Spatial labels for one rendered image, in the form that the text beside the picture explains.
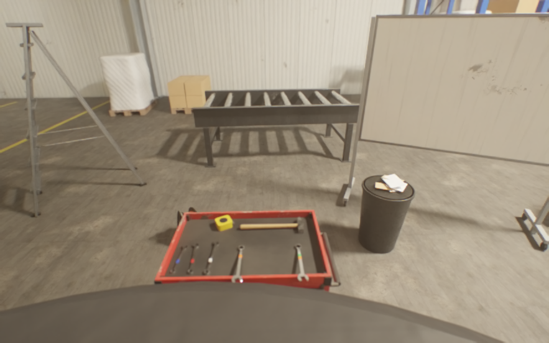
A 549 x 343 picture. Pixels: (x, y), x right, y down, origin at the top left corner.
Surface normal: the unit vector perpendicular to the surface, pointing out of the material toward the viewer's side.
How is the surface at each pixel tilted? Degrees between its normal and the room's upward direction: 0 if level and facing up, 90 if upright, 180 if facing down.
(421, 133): 90
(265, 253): 0
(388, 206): 94
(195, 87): 90
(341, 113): 90
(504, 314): 0
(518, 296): 0
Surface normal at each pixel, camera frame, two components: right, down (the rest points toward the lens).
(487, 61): -0.39, 0.43
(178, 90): 0.02, 0.46
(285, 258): 0.00, -0.89
